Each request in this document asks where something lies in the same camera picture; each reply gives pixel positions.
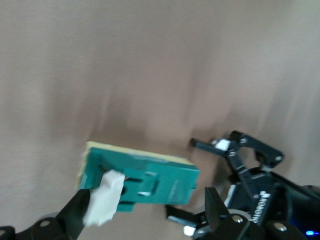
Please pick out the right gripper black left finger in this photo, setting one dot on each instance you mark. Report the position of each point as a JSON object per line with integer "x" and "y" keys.
{"x": 67, "y": 215}

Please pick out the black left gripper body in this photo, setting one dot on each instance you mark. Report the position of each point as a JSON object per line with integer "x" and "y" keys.
{"x": 262, "y": 195}

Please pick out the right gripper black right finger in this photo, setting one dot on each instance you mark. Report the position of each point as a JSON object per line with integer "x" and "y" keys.
{"x": 220, "y": 217}

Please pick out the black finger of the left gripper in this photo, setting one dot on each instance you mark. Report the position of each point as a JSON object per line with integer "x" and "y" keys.
{"x": 185, "y": 217}
{"x": 252, "y": 150}

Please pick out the green load switch white lever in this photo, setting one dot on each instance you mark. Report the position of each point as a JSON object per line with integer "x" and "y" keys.
{"x": 165, "y": 180}

